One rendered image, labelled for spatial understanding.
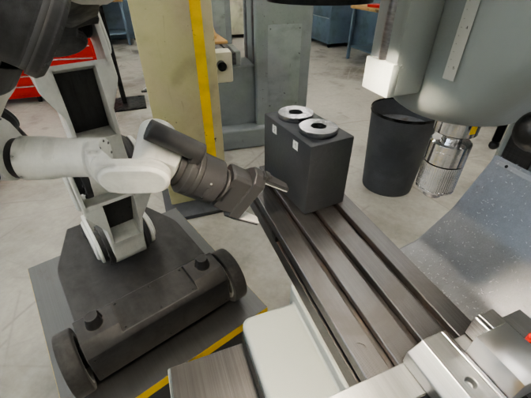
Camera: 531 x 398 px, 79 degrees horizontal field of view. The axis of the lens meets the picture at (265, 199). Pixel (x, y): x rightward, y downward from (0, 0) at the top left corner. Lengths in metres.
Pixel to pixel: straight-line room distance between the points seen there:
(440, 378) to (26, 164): 0.65
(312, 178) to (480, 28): 0.50
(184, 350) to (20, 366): 0.92
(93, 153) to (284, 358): 0.50
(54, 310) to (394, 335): 1.21
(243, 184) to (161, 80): 1.51
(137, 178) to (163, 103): 1.56
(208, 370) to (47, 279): 1.00
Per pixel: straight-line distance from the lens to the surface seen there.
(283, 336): 0.71
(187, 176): 0.55
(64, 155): 0.59
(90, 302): 1.21
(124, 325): 1.08
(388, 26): 0.33
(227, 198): 0.61
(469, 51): 0.32
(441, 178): 0.45
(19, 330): 2.07
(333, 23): 7.70
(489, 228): 0.85
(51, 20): 0.40
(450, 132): 0.43
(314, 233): 0.75
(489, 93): 0.33
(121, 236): 1.11
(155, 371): 1.20
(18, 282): 2.32
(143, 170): 0.52
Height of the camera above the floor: 1.44
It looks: 36 degrees down
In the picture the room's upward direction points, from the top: straight up
